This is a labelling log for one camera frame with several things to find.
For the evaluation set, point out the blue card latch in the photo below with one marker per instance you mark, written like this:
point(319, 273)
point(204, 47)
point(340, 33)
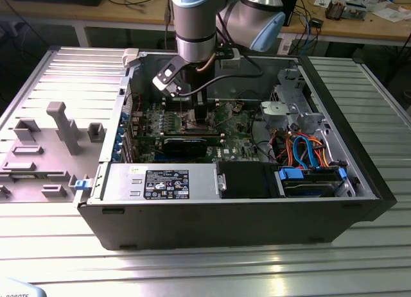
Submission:
point(115, 152)
point(118, 140)
point(121, 130)
point(124, 119)

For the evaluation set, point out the small black device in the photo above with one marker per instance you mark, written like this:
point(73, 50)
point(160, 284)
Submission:
point(316, 22)

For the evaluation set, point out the wooden workbench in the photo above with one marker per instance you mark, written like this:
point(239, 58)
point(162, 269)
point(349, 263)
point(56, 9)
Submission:
point(135, 16)

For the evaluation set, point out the small black tower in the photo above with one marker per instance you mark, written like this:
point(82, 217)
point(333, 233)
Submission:
point(291, 8)

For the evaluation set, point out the metal CPU socket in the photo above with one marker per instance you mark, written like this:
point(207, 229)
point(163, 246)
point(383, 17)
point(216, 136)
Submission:
point(186, 127)

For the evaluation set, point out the grey parts rack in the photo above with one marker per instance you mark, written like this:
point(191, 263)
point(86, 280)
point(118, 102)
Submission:
point(48, 168)

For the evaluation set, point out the white paper sheet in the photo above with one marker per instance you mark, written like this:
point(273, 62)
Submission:
point(393, 14)

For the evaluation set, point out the grey component box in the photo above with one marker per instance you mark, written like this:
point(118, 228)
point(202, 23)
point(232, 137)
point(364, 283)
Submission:
point(354, 11)

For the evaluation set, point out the black and grey PC case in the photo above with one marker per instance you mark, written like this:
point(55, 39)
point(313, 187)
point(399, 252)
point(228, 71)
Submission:
point(224, 226)

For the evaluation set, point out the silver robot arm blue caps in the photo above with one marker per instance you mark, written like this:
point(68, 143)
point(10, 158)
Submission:
point(192, 24)

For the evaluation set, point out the green motherboard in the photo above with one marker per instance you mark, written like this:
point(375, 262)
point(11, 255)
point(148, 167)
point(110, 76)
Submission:
point(237, 143)

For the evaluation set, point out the white paper card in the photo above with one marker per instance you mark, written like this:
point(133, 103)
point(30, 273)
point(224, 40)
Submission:
point(322, 0)

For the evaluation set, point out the metal heatsink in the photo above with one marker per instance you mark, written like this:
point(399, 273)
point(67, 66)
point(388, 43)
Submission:
point(335, 9)

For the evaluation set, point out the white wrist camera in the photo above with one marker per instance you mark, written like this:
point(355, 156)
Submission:
point(164, 76)

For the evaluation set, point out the grey power supply unit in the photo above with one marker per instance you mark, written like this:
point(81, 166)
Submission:
point(122, 178)

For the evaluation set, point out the silver CPU chip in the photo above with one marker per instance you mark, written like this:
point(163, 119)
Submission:
point(192, 125)

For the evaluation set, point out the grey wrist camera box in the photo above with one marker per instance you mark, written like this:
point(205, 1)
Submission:
point(230, 63)

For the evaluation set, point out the hard disk in blue carrier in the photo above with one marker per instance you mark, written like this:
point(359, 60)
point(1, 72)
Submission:
point(308, 188)

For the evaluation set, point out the black graphics card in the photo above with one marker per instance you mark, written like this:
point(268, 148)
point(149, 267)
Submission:
point(184, 147)

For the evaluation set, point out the blue case latch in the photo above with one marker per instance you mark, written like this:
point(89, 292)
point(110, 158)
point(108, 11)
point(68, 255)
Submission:
point(82, 184)

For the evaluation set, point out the silver metal drive cage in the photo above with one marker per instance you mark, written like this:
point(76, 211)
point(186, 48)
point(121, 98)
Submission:
point(298, 114)

